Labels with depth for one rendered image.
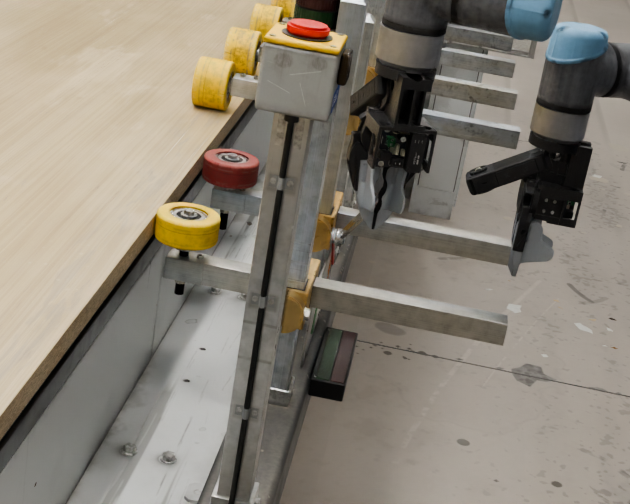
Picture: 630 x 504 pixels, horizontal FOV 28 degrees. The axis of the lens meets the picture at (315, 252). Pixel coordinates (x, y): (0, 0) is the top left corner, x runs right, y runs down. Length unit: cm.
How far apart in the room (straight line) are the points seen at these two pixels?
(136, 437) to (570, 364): 210
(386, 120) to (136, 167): 42
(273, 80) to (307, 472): 173
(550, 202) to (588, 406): 164
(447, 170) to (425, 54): 296
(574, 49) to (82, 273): 71
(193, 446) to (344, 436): 135
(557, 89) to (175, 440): 68
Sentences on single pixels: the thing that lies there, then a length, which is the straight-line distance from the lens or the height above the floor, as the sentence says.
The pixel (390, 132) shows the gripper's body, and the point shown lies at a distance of 146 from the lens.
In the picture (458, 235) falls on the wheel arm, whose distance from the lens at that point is 179.
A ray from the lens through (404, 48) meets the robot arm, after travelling 144.
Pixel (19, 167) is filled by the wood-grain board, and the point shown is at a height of 90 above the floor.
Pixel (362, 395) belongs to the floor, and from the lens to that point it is 314.
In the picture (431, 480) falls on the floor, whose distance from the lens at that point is 286.
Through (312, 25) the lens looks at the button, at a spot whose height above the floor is 123.
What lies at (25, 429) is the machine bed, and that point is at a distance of 126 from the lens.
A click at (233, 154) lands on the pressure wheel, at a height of 91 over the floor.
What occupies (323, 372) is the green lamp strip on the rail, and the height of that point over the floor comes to 70.
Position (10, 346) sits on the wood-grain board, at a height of 90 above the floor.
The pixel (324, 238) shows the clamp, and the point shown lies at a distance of 173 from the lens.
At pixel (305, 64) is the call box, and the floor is 120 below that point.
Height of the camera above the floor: 147
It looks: 22 degrees down
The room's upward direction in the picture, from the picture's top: 10 degrees clockwise
